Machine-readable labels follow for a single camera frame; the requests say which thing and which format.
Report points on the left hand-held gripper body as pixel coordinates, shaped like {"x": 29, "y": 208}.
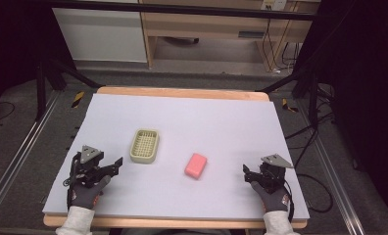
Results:
{"x": 90, "y": 163}

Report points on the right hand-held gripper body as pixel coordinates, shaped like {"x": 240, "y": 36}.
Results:
{"x": 273, "y": 173}

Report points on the beige plastic soap dish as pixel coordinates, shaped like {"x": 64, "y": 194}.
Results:
{"x": 144, "y": 146}

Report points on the pink soap bar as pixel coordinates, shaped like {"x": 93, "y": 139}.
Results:
{"x": 195, "y": 165}

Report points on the person's right hand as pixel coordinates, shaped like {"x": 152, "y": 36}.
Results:
{"x": 273, "y": 199}

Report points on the person's left hand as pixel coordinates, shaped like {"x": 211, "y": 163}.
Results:
{"x": 87, "y": 194}

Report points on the yellow black floor tape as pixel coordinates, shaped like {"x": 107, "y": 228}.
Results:
{"x": 289, "y": 106}
{"x": 78, "y": 99}

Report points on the white table mat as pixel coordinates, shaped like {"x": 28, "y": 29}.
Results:
{"x": 188, "y": 124}

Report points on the black metal stand leg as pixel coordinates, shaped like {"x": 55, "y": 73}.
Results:
{"x": 41, "y": 84}
{"x": 309, "y": 88}

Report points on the wooden table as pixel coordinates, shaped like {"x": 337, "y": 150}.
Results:
{"x": 182, "y": 92}

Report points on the white cabinet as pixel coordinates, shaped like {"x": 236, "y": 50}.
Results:
{"x": 100, "y": 32}

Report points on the wooden desk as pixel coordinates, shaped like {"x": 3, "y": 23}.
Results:
{"x": 208, "y": 24}

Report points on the white power strip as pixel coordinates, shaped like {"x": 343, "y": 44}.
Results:
{"x": 273, "y": 4}

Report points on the metal floor rail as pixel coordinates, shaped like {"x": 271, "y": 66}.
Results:
{"x": 22, "y": 150}
{"x": 332, "y": 176}

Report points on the black metal frame bar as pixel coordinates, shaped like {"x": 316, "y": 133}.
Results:
{"x": 182, "y": 9}

